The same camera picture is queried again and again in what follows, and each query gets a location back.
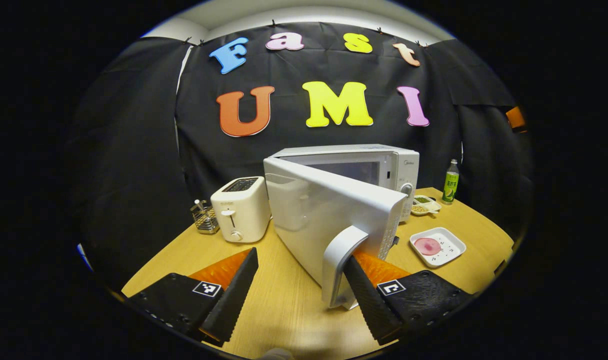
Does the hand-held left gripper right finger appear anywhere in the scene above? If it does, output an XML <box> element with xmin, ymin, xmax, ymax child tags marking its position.
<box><xmin>343</xmin><ymin>250</ymin><xmax>477</xmax><ymax>346</ymax></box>

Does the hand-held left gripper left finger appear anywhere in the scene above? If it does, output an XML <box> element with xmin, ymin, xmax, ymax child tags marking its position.
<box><xmin>125</xmin><ymin>247</ymin><xmax>259</xmax><ymax>347</ymax></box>

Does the pink meat slice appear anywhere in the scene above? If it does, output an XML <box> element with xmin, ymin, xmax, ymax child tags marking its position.
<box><xmin>414</xmin><ymin>237</ymin><xmax>442</xmax><ymax>256</ymax></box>

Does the white square plate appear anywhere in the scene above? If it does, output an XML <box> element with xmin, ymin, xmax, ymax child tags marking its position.
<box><xmin>409</xmin><ymin>227</ymin><xmax>467</xmax><ymax>268</ymax></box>

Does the white microwave oven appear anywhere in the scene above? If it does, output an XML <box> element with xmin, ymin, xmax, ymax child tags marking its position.
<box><xmin>263</xmin><ymin>144</ymin><xmax>420</xmax><ymax>310</ymax></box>

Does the white toaster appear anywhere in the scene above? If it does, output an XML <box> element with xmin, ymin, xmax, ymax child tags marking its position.
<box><xmin>210</xmin><ymin>176</ymin><xmax>272</xmax><ymax>244</ymax></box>

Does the green drink bottle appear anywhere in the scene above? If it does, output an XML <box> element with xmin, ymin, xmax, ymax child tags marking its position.
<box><xmin>442</xmin><ymin>159</ymin><xmax>460</xmax><ymax>205</ymax></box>

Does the divided white dish of beans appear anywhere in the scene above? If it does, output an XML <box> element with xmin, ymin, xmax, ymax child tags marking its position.
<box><xmin>410</xmin><ymin>194</ymin><xmax>442</xmax><ymax>217</ymax></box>

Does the metal wire rack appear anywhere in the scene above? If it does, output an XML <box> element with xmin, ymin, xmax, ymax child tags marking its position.
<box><xmin>190</xmin><ymin>199</ymin><xmax>220</xmax><ymax>235</ymax></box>

